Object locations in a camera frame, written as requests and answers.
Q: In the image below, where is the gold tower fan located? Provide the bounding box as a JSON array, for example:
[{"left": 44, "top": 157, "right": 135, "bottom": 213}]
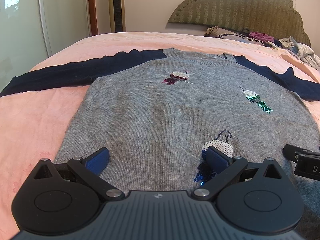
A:
[{"left": 108, "top": 0, "right": 125, "bottom": 33}]

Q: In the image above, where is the olive upholstered headboard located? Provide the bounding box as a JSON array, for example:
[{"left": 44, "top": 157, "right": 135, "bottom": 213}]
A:
[{"left": 168, "top": 0, "right": 311, "bottom": 45}]

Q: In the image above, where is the brown wooden door frame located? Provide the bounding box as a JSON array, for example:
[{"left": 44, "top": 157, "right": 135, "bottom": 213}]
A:
[{"left": 88, "top": 0, "right": 98, "bottom": 36}]

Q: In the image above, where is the pink bed sheet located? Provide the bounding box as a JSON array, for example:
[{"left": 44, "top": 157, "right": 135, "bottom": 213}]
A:
[{"left": 1, "top": 32, "right": 319, "bottom": 239}]

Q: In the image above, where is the pile of clothes on bed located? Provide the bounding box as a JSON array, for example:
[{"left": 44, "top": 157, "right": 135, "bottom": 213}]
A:
[{"left": 204, "top": 26, "right": 319, "bottom": 70}]

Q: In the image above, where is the white sliding wardrobe door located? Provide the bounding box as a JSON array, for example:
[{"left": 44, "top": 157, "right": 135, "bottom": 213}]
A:
[{"left": 1, "top": 0, "right": 91, "bottom": 88}]

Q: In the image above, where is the grey sweater with navy sleeves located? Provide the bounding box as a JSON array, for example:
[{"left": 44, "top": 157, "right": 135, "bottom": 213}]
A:
[{"left": 1, "top": 48, "right": 319, "bottom": 239}]

